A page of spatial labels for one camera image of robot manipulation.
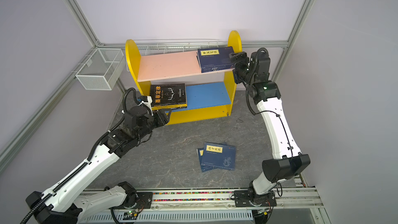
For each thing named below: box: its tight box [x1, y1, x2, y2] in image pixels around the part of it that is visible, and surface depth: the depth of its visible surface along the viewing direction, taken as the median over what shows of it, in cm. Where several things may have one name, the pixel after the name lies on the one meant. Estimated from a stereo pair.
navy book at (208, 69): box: [200, 65, 234, 74], surface depth 74 cm
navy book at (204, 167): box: [196, 147, 218, 173], surface depth 84 cm
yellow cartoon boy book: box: [151, 103, 188, 111], surface depth 90 cm
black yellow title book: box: [150, 82, 187, 107], surface depth 91 cm
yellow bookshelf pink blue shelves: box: [125, 30, 243, 125], surface depth 78 cm
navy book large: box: [196, 46, 235, 74], surface depth 76 cm
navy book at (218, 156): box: [200, 142, 237, 173], surface depth 88 cm
